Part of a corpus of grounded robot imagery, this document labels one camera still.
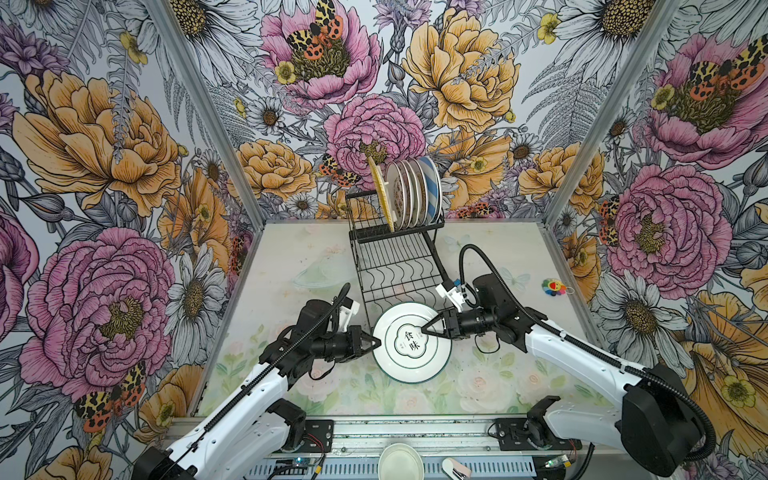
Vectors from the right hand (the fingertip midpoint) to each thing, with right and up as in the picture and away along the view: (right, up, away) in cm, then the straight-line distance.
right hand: (428, 341), depth 74 cm
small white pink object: (+6, -27, -5) cm, 28 cm away
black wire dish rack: (-8, +17, +31) cm, 36 cm away
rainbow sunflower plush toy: (+45, +10, +27) cm, 53 cm away
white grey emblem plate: (-5, -3, 0) cm, 6 cm away
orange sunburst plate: (-5, +36, +5) cm, 37 cm away
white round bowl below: (-7, -28, -2) cm, 29 cm away
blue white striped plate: (+3, +38, +7) cm, 39 cm away
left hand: (-12, -3, 0) cm, 13 cm away
